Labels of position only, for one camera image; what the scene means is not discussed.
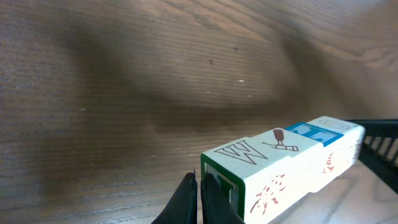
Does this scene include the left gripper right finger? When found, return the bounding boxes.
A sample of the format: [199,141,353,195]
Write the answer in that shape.
[201,174,244,224]

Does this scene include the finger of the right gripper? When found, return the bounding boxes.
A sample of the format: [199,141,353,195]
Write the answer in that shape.
[350,119,397,193]

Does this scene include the green edged white block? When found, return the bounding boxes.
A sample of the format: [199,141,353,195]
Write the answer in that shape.
[200,137,291,223]

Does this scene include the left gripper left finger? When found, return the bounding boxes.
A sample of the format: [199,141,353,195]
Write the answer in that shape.
[152,172,198,224]

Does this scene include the teal edged white block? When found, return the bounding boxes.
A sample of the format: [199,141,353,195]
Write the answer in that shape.
[306,116,366,175]

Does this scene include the white block brown picture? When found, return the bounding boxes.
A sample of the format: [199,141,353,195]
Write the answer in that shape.
[287,117,350,192]

